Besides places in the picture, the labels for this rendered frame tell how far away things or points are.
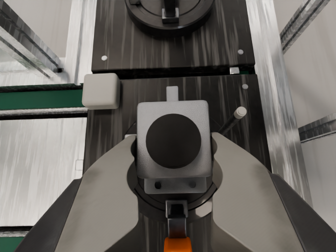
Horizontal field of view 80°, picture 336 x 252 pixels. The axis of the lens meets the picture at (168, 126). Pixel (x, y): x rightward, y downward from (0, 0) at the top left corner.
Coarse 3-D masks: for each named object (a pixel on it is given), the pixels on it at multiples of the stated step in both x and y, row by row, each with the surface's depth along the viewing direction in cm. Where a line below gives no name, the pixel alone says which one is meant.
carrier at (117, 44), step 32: (128, 0) 30; (160, 0) 30; (192, 0) 30; (224, 0) 32; (96, 32) 31; (128, 32) 31; (160, 32) 30; (192, 32) 31; (224, 32) 30; (96, 64) 30; (128, 64) 30; (160, 64) 29; (192, 64) 29; (224, 64) 29
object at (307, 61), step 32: (32, 0) 48; (64, 0) 47; (288, 0) 45; (64, 32) 45; (320, 32) 42; (288, 64) 41; (320, 64) 40; (320, 96) 39; (320, 160) 36; (320, 192) 34
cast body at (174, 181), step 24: (168, 96) 16; (144, 120) 12; (168, 120) 11; (192, 120) 12; (144, 144) 12; (168, 144) 11; (192, 144) 11; (144, 168) 11; (168, 168) 11; (192, 168) 11; (168, 192) 14; (192, 192) 14
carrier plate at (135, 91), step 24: (120, 96) 28; (144, 96) 28; (192, 96) 28; (216, 96) 28; (240, 96) 28; (96, 120) 28; (120, 120) 27; (216, 120) 27; (240, 120) 27; (96, 144) 27; (240, 144) 26; (264, 144) 26; (144, 216) 24; (144, 240) 24; (192, 240) 23
